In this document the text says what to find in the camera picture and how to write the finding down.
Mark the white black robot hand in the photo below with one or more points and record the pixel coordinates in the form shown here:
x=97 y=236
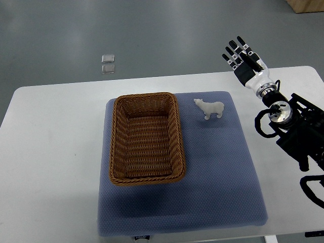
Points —
x=248 y=67

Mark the white bear figurine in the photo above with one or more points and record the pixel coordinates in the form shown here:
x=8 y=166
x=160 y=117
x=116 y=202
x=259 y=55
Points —
x=210 y=108

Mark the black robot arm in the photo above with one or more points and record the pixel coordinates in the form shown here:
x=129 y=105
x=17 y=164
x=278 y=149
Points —
x=297 y=122

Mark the brown wicker basket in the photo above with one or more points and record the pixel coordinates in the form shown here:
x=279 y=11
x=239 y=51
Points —
x=146 y=145

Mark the wooden box corner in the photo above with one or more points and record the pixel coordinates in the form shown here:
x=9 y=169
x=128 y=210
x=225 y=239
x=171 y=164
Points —
x=306 y=6

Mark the blue padded mat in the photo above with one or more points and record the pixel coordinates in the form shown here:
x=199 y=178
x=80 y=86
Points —
x=220 y=188

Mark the upper metal floor plate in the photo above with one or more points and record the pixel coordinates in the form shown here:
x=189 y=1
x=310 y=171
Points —
x=108 y=58

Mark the white table leg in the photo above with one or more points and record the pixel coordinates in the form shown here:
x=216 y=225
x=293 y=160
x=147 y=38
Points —
x=271 y=239

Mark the black table control panel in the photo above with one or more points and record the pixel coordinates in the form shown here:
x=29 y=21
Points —
x=314 y=234

